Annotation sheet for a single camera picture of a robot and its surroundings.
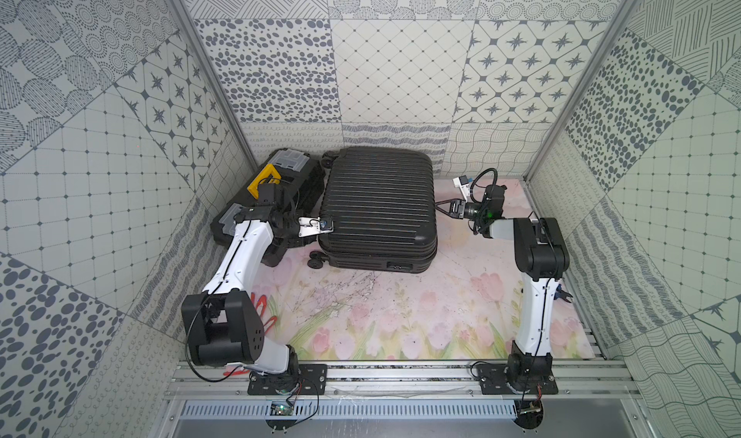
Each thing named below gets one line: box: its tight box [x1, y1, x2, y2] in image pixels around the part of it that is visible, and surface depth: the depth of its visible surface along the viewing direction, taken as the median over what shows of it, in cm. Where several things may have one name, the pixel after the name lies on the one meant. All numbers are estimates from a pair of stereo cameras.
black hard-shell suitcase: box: [306, 145, 438, 274], surface depth 86 cm
